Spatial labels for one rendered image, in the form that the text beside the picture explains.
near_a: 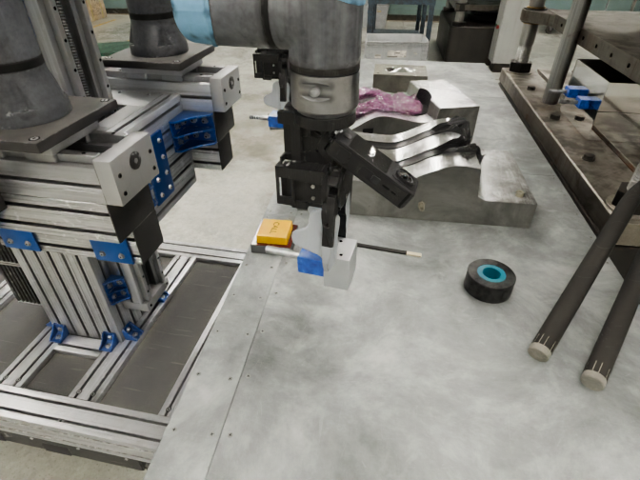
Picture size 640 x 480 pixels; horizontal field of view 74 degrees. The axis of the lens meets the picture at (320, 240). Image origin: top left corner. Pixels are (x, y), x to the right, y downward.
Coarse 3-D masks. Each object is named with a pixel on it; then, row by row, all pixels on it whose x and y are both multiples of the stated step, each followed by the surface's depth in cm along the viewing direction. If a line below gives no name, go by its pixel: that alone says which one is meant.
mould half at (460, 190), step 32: (416, 128) 106; (448, 160) 86; (512, 160) 102; (352, 192) 91; (416, 192) 89; (448, 192) 88; (480, 192) 90; (512, 192) 90; (480, 224) 91; (512, 224) 90
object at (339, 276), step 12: (348, 240) 60; (276, 252) 62; (288, 252) 62; (300, 252) 60; (312, 252) 60; (348, 252) 58; (300, 264) 60; (312, 264) 59; (336, 264) 57; (348, 264) 57; (324, 276) 59; (336, 276) 59; (348, 276) 58; (336, 288) 60; (348, 288) 59
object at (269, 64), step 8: (256, 56) 94; (264, 56) 93; (272, 56) 93; (280, 56) 94; (288, 56) 94; (256, 64) 96; (264, 64) 95; (272, 64) 94; (280, 64) 94; (288, 64) 93; (256, 72) 96; (264, 72) 96; (272, 72) 96; (280, 72) 95; (288, 72) 94; (288, 80) 97
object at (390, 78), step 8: (376, 64) 170; (384, 64) 170; (376, 72) 160; (384, 72) 160; (392, 72) 160; (400, 72) 160; (408, 72) 160; (416, 72) 160; (424, 72) 160; (376, 80) 160; (384, 80) 159; (392, 80) 159; (400, 80) 158; (408, 80) 158; (416, 80) 158; (376, 88) 161; (384, 88) 161; (392, 88) 160; (400, 88) 160
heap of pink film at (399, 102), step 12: (360, 96) 127; (372, 96) 127; (384, 96) 119; (396, 96) 129; (408, 96) 129; (360, 108) 119; (372, 108) 118; (384, 108) 119; (396, 108) 121; (408, 108) 122; (420, 108) 124
